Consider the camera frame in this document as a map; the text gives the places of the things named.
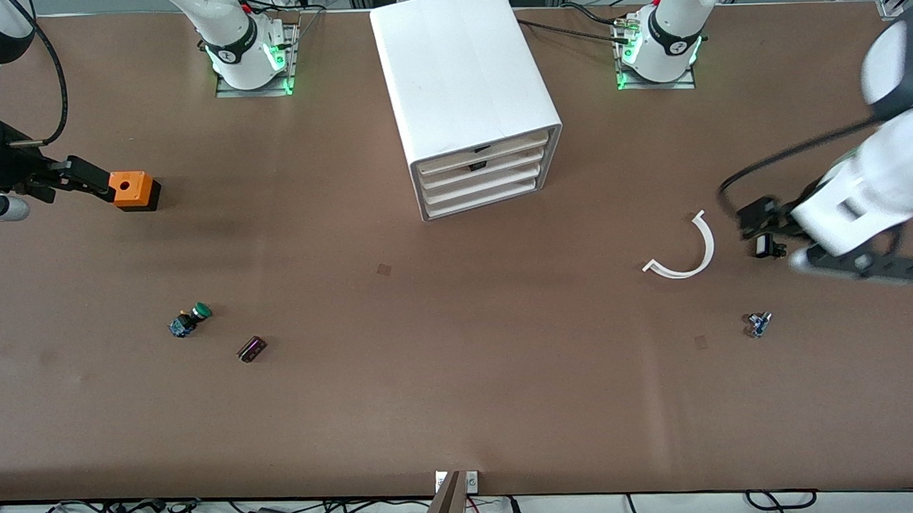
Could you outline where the white curved plastic piece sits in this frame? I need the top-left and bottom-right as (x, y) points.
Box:
(641, 209), (717, 281)

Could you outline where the small dark purple block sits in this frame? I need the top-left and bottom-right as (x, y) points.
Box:
(236, 335), (269, 364)

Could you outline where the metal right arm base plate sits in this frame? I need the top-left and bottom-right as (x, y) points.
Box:
(213, 23), (298, 99)

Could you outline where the orange button box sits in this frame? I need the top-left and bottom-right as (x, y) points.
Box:
(110, 170), (162, 214)

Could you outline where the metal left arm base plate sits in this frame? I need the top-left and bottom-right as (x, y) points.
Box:
(614, 20), (697, 92)

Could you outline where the black looped cable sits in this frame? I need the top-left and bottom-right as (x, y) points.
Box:
(744, 487), (819, 513)

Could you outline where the white drawer cabinet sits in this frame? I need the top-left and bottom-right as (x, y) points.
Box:
(369, 0), (567, 227)

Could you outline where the black power cable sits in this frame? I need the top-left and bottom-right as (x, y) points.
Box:
(560, 0), (628, 27)
(517, 15), (634, 50)

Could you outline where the green push button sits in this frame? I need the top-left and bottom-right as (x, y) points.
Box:
(167, 302), (214, 339)

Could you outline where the brown camera post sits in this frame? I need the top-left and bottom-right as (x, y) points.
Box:
(417, 471), (466, 513)

